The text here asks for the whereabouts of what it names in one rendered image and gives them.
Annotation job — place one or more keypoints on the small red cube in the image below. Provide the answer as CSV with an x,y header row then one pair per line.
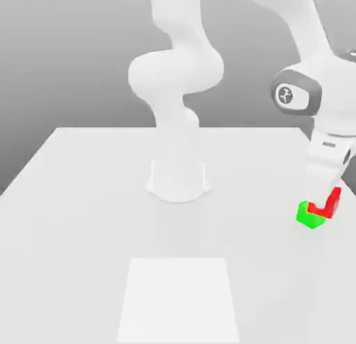
x,y
335,200

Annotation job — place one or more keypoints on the small green cube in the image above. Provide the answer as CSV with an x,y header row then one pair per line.
x,y
305,217

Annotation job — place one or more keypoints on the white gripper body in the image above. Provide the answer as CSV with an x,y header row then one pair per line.
x,y
329,152

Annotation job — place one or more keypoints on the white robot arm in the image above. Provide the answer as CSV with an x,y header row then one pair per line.
x,y
175,71

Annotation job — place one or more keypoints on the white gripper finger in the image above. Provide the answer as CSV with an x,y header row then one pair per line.
x,y
319,182

